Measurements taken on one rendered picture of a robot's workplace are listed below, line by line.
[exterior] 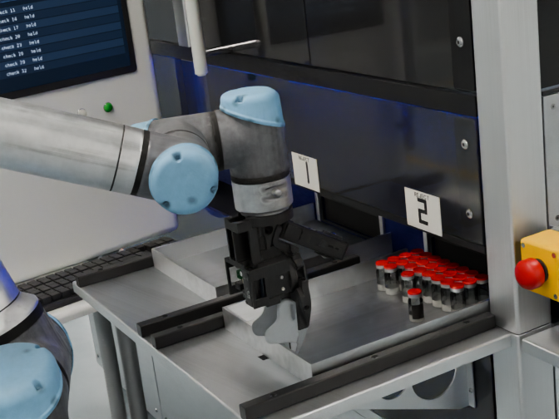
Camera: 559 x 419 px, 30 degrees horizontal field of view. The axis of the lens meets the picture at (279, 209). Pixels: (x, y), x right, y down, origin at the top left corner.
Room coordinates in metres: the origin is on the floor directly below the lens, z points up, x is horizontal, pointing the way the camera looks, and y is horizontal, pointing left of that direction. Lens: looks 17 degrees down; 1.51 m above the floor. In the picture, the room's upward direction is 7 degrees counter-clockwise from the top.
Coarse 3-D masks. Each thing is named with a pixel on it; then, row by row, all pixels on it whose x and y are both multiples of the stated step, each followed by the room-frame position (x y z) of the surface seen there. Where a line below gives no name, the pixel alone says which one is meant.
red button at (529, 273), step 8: (520, 264) 1.24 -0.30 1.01; (528, 264) 1.23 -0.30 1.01; (536, 264) 1.23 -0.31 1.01; (520, 272) 1.24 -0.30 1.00; (528, 272) 1.23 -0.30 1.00; (536, 272) 1.22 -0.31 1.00; (520, 280) 1.24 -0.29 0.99; (528, 280) 1.22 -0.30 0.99; (536, 280) 1.22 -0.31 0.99; (544, 280) 1.23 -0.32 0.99; (528, 288) 1.23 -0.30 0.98
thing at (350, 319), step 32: (384, 256) 1.59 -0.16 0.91; (320, 288) 1.53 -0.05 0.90; (352, 288) 1.54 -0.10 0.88; (224, 320) 1.45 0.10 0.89; (320, 320) 1.44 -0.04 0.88; (352, 320) 1.42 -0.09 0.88; (384, 320) 1.41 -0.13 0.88; (448, 320) 1.33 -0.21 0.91; (288, 352) 1.28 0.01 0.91; (320, 352) 1.32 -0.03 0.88; (352, 352) 1.25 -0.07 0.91
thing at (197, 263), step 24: (312, 216) 1.92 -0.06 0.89; (192, 240) 1.80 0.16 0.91; (216, 240) 1.82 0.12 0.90; (360, 240) 1.77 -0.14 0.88; (384, 240) 1.69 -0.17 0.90; (168, 264) 1.70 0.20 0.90; (192, 264) 1.75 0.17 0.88; (216, 264) 1.73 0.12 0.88; (312, 264) 1.62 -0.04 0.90; (192, 288) 1.62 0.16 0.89; (216, 288) 1.54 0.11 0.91
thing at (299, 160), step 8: (296, 160) 1.80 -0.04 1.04; (304, 160) 1.77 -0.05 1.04; (312, 160) 1.75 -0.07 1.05; (296, 168) 1.80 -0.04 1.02; (304, 168) 1.77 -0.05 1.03; (312, 168) 1.75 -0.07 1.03; (296, 176) 1.80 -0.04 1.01; (304, 176) 1.78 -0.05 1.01; (312, 176) 1.75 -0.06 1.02; (296, 184) 1.81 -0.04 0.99; (304, 184) 1.78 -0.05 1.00; (312, 184) 1.76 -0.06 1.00
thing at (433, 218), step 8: (408, 192) 1.50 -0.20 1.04; (416, 192) 1.48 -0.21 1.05; (408, 200) 1.50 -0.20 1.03; (416, 200) 1.48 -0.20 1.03; (432, 200) 1.45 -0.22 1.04; (408, 208) 1.50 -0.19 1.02; (416, 208) 1.49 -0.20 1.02; (432, 208) 1.45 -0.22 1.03; (408, 216) 1.50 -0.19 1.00; (416, 216) 1.49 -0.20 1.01; (424, 216) 1.47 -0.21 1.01; (432, 216) 1.45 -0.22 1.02; (440, 216) 1.43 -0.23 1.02; (416, 224) 1.49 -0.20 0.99; (424, 224) 1.47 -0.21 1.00; (432, 224) 1.45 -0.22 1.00; (440, 224) 1.44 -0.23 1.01; (432, 232) 1.46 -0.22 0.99; (440, 232) 1.44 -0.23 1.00
